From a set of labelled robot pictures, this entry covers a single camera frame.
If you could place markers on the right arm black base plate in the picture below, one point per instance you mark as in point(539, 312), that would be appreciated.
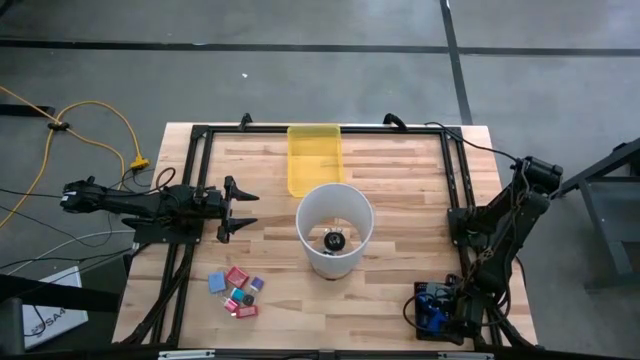
point(455, 235)

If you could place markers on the grey upright post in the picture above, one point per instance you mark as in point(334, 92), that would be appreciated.
point(11, 325)

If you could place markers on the black mesh basket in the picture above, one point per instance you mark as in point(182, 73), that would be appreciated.
point(422, 286)

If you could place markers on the yellow translucent plastic bin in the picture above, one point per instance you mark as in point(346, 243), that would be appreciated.
point(315, 160)

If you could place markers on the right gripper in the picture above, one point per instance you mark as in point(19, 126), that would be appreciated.
point(465, 310)

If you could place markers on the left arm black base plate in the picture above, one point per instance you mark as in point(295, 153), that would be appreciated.
point(150, 235)

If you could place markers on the black metal stand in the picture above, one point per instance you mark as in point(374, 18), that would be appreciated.
point(25, 110)

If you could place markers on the black aluminium table frame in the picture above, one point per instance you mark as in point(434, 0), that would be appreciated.
point(250, 129)

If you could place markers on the red box charger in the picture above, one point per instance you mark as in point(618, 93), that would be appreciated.
point(237, 276)

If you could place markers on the teal charger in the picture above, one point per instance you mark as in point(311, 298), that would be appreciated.
point(237, 295)

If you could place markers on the red multi-port USB charger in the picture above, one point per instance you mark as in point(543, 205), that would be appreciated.
point(246, 311)

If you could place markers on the pink charger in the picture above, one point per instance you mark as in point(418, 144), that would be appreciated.
point(230, 304)

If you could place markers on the white shade wooden table lamp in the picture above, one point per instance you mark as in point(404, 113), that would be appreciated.
point(345, 200)

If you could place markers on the purple white charger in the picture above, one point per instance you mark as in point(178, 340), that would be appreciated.
point(256, 284)

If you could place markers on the black metal side table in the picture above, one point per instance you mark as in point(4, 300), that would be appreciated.
point(595, 170)

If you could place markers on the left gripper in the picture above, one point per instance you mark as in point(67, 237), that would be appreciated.
point(215, 205)

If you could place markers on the blue rectangular block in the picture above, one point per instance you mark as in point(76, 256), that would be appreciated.
point(436, 322)
point(424, 302)

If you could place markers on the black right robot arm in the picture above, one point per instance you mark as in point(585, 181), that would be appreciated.
point(515, 210)

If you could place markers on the white cardboard box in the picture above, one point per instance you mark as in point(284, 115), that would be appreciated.
point(70, 322)

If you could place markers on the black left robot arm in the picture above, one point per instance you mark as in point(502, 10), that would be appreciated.
point(140, 204)

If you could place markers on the black white plug charger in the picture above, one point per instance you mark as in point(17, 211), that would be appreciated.
point(248, 300)

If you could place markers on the silver metal bracket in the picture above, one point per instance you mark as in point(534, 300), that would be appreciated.
point(465, 356)
point(185, 354)

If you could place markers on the black flat beam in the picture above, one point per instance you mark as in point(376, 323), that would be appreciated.
point(60, 296)

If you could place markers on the light blue charger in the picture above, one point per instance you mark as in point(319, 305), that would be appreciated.
point(216, 282)

